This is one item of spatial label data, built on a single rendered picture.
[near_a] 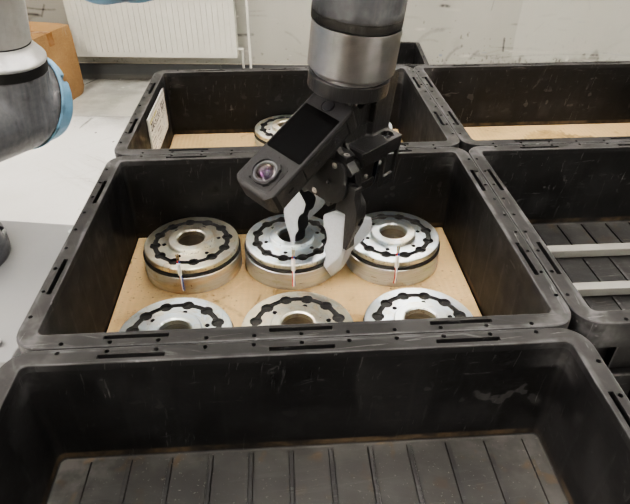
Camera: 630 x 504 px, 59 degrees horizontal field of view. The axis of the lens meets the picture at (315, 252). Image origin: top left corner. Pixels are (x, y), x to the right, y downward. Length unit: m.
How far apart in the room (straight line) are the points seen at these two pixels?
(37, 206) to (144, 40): 2.76
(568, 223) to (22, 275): 0.70
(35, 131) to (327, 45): 0.48
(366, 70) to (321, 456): 0.30
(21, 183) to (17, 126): 0.38
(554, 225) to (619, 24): 3.36
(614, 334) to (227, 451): 0.30
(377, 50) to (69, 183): 0.80
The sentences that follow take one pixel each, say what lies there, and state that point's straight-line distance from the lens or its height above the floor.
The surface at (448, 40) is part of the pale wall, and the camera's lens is 3.78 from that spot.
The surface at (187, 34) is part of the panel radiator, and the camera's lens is 3.70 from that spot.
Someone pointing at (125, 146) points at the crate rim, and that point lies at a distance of 0.69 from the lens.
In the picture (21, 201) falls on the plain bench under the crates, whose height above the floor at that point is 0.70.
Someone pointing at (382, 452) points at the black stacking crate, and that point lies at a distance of 0.46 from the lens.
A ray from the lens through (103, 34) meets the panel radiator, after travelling 3.84.
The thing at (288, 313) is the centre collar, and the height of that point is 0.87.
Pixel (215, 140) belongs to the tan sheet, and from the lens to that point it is 0.92.
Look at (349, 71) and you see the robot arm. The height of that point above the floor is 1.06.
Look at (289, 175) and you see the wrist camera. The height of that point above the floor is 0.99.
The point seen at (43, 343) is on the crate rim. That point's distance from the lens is 0.43.
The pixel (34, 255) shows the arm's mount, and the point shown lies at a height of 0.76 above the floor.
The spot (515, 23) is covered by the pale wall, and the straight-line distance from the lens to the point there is 3.85.
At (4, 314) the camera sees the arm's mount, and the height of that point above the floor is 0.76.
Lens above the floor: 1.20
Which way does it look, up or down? 36 degrees down
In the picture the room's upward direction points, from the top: straight up
